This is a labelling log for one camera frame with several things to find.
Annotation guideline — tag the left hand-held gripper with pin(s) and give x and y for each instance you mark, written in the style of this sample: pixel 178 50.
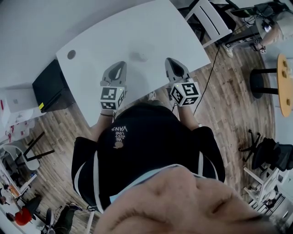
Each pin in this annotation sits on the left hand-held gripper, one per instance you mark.
pixel 112 97

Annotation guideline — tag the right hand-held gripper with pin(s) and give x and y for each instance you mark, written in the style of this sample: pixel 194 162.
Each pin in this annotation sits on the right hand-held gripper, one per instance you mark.
pixel 185 92

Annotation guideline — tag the white plastic cylinder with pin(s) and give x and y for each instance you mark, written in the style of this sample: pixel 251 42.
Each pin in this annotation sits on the white plastic cylinder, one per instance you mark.
pixel 138 56

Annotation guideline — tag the person's right forearm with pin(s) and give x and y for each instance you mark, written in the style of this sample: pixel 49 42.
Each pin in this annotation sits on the person's right forearm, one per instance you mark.
pixel 187 115

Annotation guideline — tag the person's left forearm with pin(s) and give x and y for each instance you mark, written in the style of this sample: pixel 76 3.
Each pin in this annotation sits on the person's left forearm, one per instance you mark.
pixel 100 124

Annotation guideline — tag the person's white shoe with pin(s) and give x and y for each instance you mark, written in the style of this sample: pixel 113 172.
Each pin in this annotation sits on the person's white shoe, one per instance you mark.
pixel 151 96

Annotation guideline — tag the black wristband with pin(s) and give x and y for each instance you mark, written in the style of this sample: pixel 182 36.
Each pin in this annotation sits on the black wristband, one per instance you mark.
pixel 106 114

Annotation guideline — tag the white wooden chair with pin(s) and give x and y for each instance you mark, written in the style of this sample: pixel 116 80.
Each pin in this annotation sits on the white wooden chair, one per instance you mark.
pixel 213 20

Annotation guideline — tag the black cabinet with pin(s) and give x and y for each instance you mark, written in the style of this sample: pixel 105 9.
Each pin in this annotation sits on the black cabinet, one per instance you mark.
pixel 51 89

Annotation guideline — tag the black office chair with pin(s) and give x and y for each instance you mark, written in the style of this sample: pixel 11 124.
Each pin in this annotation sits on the black office chair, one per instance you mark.
pixel 272 155
pixel 225 16

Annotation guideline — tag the person's black t-shirt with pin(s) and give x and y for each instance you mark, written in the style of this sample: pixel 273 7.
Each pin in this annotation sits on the person's black t-shirt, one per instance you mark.
pixel 148 155

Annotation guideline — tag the light blue face mask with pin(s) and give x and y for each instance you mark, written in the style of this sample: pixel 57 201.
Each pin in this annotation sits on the light blue face mask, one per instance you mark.
pixel 128 186

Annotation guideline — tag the round wooden table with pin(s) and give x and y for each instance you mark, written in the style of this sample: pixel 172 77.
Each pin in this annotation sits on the round wooden table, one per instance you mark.
pixel 285 91

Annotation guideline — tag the white plastic chair black legs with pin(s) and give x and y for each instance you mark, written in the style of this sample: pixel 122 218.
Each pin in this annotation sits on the white plastic chair black legs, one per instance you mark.
pixel 18 155

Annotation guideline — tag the person's face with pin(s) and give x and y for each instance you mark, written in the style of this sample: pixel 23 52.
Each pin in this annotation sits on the person's face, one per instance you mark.
pixel 183 205

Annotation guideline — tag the white shelf rack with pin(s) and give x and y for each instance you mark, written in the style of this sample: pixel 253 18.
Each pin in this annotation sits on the white shelf rack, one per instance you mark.
pixel 267 189

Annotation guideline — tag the white workbench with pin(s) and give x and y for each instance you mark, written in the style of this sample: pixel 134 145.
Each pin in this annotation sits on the white workbench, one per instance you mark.
pixel 13 189

